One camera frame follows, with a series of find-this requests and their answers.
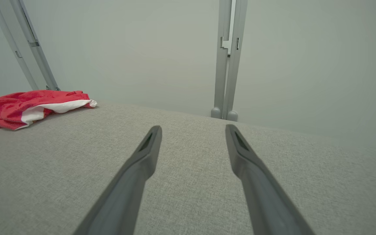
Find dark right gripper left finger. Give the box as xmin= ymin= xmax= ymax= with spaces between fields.
xmin=73 ymin=125 xmax=163 ymax=235

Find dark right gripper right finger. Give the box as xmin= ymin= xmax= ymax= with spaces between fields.
xmin=225 ymin=124 xmax=316 ymax=235

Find red white-striped shorts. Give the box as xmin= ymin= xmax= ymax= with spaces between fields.
xmin=0 ymin=90 xmax=98 ymax=131

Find grey partition post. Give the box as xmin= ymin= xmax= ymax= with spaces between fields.
xmin=0 ymin=0 xmax=60 ymax=91
xmin=211 ymin=0 xmax=248 ymax=122

